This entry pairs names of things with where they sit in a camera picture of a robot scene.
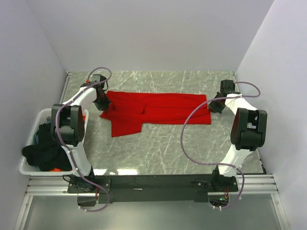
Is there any black garment in basket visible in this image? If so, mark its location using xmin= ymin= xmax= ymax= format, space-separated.
xmin=22 ymin=124 xmax=72 ymax=172

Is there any aluminium rail frame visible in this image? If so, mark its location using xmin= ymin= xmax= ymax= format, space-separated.
xmin=25 ymin=174 xmax=279 ymax=196

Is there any black base beam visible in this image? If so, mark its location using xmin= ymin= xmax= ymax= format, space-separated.
xmin=67 ymin=174 xmax=239 ymax=204

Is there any red polo shirt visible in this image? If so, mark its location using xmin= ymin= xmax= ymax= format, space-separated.
xmin=100 ymin=91 xmax=207 ymax=138

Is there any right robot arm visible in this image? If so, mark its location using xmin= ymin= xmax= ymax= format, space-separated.
xmin=209 ymin=80 xmax=268 ymax=191

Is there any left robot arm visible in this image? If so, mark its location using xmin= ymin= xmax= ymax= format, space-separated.
xmin=50 ymin=74 xmax=111 ymax=193

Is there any white laundry basket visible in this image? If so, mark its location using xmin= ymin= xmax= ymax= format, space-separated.
xmin=19 ymin=108 xmax=92 ymax=176

